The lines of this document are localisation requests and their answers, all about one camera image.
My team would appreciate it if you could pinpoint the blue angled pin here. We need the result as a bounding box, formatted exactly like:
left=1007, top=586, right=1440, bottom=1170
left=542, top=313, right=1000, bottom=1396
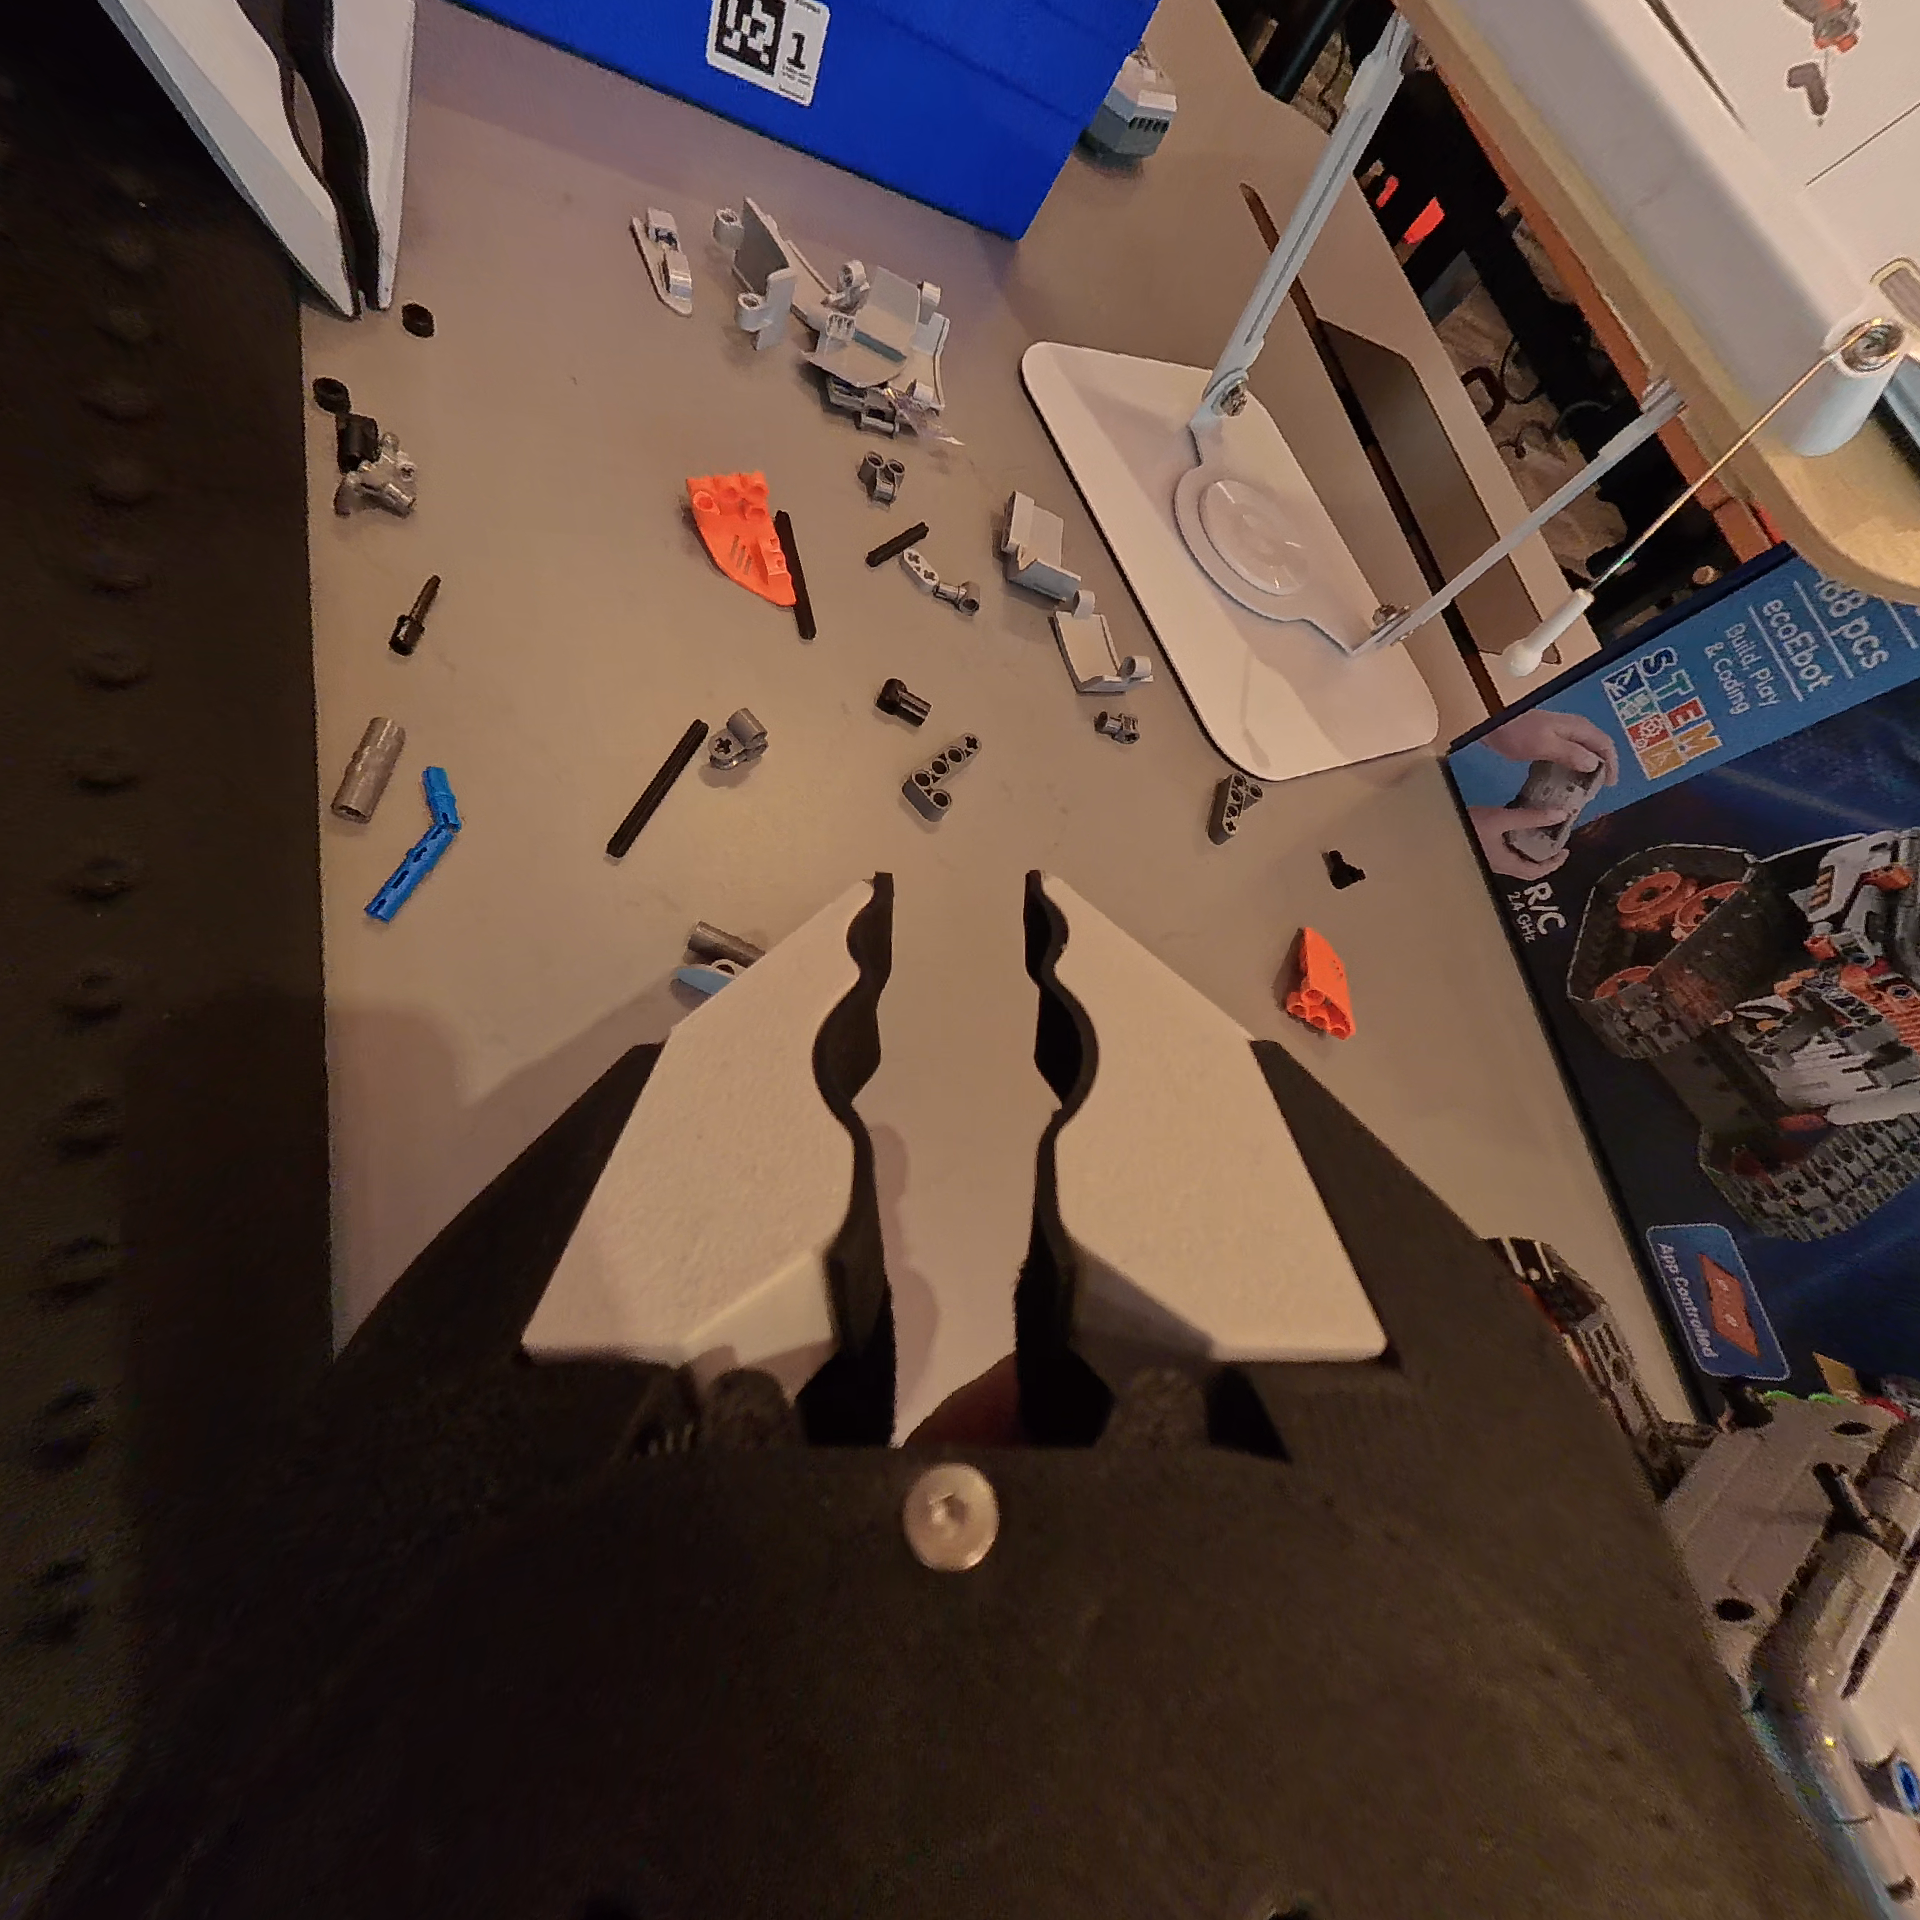
left=365, top=764, right=464, bottom=923

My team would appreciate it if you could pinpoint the small orange wedge panel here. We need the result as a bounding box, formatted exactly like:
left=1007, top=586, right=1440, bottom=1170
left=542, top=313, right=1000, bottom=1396
left=1284, top=927, right=1356, bottom=1040

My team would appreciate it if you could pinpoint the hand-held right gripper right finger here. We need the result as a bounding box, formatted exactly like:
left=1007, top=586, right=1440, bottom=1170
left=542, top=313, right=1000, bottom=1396
left=1020, top=871, right=1386, bottom=1446

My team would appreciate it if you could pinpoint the blue tagged plastic bin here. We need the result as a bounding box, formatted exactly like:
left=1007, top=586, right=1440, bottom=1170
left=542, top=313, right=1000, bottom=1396
left=450, top=0, right=1164, bottom=243

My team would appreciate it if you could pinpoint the grey angled beam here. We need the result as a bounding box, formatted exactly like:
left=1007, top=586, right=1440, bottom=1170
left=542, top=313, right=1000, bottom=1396
left=902, top=733, right=984, bottom=825

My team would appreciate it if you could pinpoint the light grey box panel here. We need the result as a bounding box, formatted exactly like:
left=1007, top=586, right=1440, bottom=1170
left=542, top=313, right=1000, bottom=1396
left=996, top=491, right=1082, bottom=606

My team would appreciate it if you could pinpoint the light grey curved panel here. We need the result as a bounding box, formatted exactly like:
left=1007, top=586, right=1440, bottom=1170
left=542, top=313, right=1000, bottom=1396
left=1050, top=589, right=1155, bottom=696

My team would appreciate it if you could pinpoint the grey orange tracked toy robot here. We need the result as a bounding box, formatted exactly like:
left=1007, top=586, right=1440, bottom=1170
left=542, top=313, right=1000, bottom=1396
left=1476, top=1237, right=1920, bottom=1920

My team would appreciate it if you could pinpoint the long black axle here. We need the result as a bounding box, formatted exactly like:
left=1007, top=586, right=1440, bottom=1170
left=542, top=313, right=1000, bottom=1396
left=604, top=720, right=710, bottom=861

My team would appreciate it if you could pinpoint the grey block piece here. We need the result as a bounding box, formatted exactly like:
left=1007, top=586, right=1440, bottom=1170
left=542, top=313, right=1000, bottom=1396
left=1081, top=43, right=1183, bottom=164

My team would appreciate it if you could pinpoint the silver tube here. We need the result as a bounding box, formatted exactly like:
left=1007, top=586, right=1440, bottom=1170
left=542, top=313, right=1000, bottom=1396
left=331, top=717, right=408, bottom=825

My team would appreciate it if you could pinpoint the blue robot kit box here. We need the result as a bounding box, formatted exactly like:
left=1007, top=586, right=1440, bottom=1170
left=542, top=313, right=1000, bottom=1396
left=1443, top=546, right=1920, bottom=1391

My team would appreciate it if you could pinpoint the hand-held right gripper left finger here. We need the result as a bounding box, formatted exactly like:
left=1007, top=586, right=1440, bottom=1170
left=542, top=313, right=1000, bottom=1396
left=521, top=873, right=902, bottom=1446

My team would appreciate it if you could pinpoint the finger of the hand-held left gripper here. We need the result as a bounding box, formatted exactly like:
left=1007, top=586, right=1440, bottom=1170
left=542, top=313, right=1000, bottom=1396
left=322, top=0, right=419, bottom=313
left=97, top=0, right=367, bottom=321

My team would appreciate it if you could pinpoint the large orange wedge panel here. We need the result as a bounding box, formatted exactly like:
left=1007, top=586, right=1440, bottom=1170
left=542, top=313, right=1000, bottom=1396
left=684, top=473, right=800, bottom=611

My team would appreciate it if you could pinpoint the pile of light grey panels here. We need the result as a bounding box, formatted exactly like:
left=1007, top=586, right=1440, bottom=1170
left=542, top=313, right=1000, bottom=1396
left=712, top=195, right=954, bottom=401

